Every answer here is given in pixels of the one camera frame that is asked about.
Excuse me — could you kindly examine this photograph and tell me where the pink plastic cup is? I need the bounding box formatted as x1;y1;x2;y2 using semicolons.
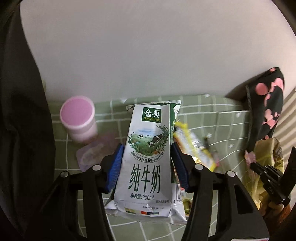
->
59;96;98;143

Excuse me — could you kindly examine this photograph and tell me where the clear purple plastic wrapper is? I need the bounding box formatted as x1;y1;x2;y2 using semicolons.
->
76;133;119;172

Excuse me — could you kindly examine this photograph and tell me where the yellow snack wrapper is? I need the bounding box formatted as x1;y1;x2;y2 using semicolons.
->
173;121;217;171

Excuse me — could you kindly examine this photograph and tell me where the person's right hand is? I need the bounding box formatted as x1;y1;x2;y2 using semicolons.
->
259;191;285;217

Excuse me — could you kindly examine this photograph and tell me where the white green milk carton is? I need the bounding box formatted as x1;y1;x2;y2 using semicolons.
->
105;100;187;225

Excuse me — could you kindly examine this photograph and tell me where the yellow-green plastic trash bag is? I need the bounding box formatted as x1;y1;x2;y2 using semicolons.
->
240;136;286;209

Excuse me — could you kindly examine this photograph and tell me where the grey pleated curtain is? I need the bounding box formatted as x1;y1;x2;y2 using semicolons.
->
272;86;296;153

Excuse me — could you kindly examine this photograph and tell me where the black pink printed garment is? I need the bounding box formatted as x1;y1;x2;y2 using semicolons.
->
240;67;285;153

